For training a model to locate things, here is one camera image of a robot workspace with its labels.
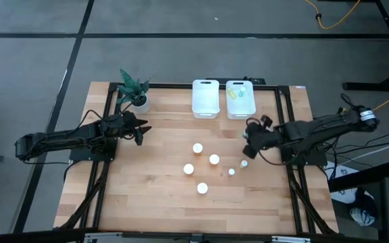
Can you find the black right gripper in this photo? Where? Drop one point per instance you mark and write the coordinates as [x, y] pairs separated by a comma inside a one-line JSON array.
[[265, 136]]

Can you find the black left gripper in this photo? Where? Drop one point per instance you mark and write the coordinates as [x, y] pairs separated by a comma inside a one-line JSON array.
[[122, 125]]

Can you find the small bottle with green pills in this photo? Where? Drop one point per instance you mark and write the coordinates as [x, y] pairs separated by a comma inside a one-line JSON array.
[[241, 91]]

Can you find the small bottle with yellow pills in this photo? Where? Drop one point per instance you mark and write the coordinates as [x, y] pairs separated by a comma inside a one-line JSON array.
[[231, 93]]

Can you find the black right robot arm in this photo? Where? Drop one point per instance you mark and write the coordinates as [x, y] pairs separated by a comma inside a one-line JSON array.
[[316, 130]]

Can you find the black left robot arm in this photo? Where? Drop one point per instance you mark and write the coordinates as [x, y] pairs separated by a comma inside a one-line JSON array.
[[63, 138]]

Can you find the white plastic bin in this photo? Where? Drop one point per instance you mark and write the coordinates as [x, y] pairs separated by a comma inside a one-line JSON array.
[[205, 99], [241, 108]]

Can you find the green plant in white pot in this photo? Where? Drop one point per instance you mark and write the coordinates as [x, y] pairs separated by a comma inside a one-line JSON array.
[[134, 88]]

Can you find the black desk leg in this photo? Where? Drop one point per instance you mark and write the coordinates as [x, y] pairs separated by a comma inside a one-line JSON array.
[[366, 86]]

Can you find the white blue patterned cloth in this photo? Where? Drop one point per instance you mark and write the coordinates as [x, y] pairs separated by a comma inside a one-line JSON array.
[[361, 216]]

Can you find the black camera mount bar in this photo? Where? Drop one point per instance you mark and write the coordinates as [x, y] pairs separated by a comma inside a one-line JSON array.
[[255, 81]]

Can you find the black rail with silver brackets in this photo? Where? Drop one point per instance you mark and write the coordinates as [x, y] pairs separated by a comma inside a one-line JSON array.
[[29, 236]]

